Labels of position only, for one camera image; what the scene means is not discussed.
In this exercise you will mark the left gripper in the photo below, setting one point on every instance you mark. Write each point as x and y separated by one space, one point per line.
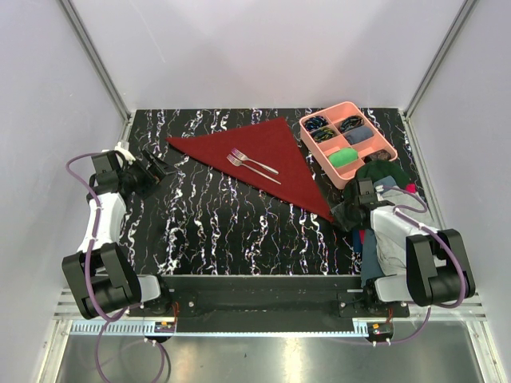
153 175

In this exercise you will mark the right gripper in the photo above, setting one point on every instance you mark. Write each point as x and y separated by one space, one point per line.
342 223

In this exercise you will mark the silver fork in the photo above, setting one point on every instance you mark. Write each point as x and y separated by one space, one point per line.
239 163
241 156

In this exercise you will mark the red cloth napkin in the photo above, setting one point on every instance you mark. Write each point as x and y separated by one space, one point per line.
271 143

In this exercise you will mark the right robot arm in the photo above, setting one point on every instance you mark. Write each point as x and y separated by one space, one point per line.
418 262

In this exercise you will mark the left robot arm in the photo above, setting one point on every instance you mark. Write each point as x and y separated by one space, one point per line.
99 275

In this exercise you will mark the green rolled cloth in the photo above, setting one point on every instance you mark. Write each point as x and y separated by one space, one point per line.
343 157

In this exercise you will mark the dark green cloth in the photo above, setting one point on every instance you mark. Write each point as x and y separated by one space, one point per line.
376 170

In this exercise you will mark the grey cloth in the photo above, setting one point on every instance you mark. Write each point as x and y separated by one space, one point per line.
393 223

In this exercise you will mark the magenta cloth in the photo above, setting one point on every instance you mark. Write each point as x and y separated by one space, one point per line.
411 188

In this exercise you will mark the pink compartment tray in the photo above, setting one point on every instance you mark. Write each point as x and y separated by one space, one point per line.
342 139

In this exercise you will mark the blue rolled cloth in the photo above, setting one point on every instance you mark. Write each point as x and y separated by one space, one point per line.
359 134

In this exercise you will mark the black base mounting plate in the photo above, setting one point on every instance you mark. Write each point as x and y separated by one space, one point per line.
260 306

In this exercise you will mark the left aluminium frame post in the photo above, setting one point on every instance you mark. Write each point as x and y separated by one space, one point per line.
77 24

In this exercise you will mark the aluminium frame post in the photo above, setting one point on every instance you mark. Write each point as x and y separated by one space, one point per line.
462 16
77 24

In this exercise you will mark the right aluminium frame post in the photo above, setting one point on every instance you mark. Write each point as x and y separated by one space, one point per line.
462 16

